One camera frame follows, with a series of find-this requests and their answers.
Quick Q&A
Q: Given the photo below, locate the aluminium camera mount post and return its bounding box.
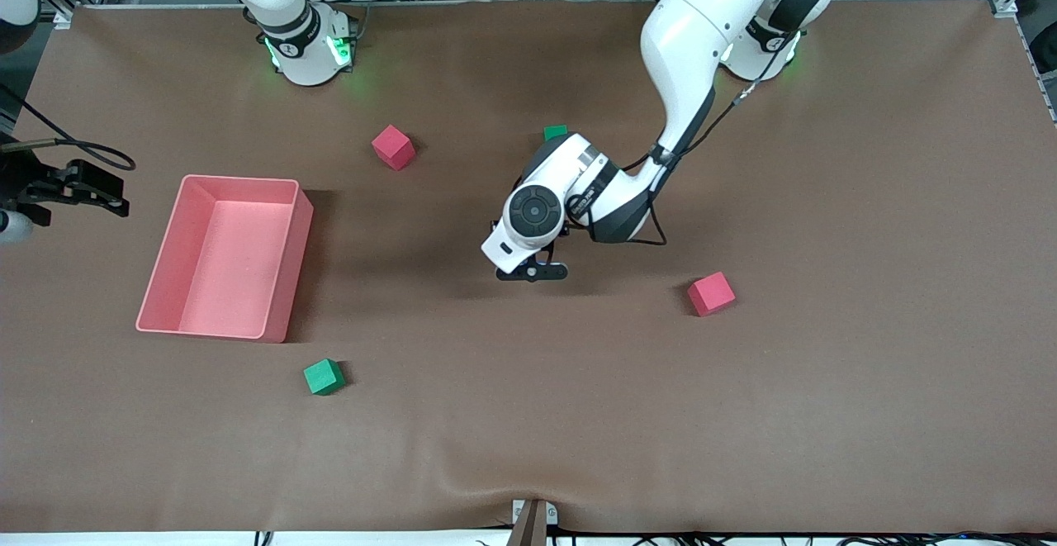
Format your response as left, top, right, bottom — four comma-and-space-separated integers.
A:
510, 498, 559, 546

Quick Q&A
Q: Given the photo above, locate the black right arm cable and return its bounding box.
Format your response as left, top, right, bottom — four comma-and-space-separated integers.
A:
0, 88, 137, 173

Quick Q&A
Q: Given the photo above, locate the pink plastic bin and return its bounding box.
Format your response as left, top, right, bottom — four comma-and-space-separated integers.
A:
135, 174, 314, 344

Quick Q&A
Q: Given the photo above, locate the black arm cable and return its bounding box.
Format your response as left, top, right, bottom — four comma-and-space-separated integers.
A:
570, 50, 785, 247
0, 88, 137, 173

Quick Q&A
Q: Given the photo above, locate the pink foam cube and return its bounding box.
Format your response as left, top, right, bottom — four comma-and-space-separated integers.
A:
371, 125, 416, 172
687, 272, 737, 317

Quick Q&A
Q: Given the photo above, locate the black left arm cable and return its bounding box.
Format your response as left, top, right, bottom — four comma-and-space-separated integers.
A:
570, 50, 785, 247

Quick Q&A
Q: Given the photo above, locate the brown table mat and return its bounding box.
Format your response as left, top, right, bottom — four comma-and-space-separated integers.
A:
0, 0, 1057, 534

